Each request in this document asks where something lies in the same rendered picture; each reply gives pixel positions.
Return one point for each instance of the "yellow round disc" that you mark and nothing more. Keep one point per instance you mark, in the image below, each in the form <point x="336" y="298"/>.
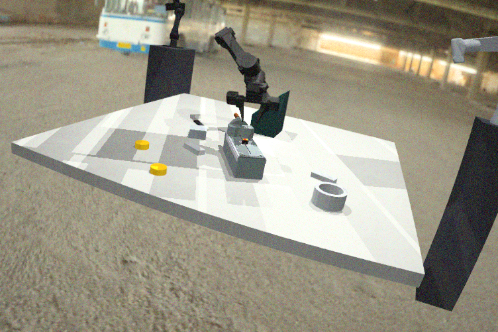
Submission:
<point x="158" y="169"/>
<point x="142" y="145"/>

